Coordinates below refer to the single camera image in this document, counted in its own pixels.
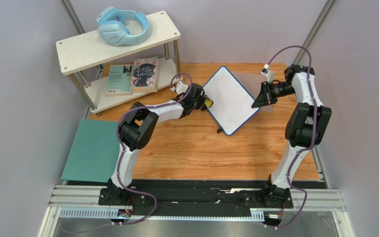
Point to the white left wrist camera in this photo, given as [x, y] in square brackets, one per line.
[180, 87]

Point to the blue framed whiteboard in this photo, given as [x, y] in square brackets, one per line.
[232, 103]

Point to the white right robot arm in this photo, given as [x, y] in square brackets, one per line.
[304, 130]

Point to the Little Women book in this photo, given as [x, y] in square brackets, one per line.
[144, 76]

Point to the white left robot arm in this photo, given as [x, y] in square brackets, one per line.
[136, 127]

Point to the light blue headphones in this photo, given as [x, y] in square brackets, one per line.
[112, 28]

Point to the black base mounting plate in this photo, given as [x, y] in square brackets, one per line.
[195, 198]

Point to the teal paperback book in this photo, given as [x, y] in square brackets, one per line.
[119, 80]

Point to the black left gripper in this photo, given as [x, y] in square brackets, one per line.
[202, 99]

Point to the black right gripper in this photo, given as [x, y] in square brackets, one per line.
[269, 93]

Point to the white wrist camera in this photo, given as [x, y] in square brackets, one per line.
[180, 87]
[267, 73]

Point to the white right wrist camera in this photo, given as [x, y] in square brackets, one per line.
[267, 73]

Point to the aluminium frame rail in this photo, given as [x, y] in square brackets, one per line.
[82, 202]

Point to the teal green mat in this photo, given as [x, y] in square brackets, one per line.
[94, 152]

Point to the white two-tier shelf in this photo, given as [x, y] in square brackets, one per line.
[88, 50]

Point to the yellow whiteboard eraser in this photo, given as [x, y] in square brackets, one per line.
[208, 103]

